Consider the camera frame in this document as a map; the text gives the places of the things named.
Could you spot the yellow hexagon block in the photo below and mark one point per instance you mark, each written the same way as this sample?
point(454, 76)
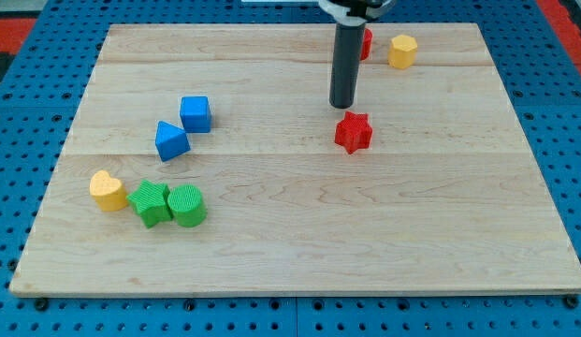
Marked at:
point(402, 51)

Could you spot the red star block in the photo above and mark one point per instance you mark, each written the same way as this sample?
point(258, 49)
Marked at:
point(353, 132)

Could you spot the red block behind rod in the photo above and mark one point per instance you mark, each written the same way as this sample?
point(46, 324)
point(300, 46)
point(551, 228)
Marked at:
point(366, 44)

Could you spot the yellow heart block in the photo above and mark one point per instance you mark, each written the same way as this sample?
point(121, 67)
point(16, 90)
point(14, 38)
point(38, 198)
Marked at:
point(108, 193)

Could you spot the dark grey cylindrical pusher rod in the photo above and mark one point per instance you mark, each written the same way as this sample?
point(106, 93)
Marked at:
point(345, 65)

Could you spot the green cylinder block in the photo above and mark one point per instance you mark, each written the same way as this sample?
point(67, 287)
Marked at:
point(187, 205)

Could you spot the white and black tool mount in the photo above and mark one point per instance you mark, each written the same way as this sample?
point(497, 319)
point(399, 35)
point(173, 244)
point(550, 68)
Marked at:
point(356, 12)

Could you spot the light wooden board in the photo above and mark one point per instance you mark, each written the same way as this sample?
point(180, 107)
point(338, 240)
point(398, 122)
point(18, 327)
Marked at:
point(448, 200)

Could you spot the blue cube block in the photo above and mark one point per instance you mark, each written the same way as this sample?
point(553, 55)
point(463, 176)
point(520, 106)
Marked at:
point(195, 114)

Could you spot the blue triangular prism block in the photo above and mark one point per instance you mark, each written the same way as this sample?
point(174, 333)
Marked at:
point(170, 141)

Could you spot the green star block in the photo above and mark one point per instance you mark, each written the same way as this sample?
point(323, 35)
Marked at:
point(149, 202)

